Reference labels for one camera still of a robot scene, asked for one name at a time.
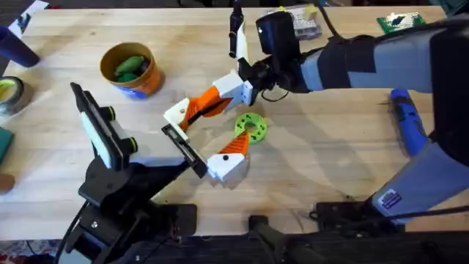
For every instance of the orange ribbed wedge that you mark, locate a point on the orange ribbed wedge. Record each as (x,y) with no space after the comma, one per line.
(188,118)

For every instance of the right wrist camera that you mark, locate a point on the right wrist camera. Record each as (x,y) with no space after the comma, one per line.
(276,36)

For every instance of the wrist upright plate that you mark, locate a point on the wrist upright plate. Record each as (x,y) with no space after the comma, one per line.
(99,128)
(236,29)

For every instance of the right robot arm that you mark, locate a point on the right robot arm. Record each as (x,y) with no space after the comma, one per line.
(403,66)

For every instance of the black rail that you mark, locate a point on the black rail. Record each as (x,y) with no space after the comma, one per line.
(329,249)

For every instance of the white paper card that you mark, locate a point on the white paper card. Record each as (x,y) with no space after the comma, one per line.
(27,16)

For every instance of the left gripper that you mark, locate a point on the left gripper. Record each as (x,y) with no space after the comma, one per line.
(157,150)

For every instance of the brown round object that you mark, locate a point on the brown round object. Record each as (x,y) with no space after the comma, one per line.
(5,183)

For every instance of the left wrist upright plate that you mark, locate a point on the left wrist upright plate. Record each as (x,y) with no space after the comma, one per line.
(99,128)

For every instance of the tape roll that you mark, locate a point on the tape roll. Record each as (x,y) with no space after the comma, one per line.
(12,95)

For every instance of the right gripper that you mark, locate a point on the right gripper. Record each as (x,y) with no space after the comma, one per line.
(267,75)

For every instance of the right wrist upright plate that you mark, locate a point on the right wrist upright plate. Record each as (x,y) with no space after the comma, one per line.
(236,29)

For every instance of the green flat pad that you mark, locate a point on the green flat pad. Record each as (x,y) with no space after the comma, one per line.
(4,144)

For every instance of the dark blue cylinder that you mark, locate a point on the dark blue cylinder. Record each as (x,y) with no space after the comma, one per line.
(16,47)

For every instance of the clear box of parts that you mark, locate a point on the clear box of parts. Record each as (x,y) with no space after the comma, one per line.
(306,22)

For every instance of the blue electric screwdriver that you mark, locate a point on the blue electric screwdriver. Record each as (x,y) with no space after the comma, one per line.
(408,121)

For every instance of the orange tub with toys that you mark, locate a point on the orange tub with toys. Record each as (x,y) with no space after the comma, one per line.
(130,69)

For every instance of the green disc with holes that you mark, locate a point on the green disc with holes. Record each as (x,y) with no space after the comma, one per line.
(258,130)

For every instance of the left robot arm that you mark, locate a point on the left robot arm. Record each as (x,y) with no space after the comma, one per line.
(110,234)

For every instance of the green board with blocks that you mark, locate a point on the green board with blocks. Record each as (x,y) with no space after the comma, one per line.
(401,21)

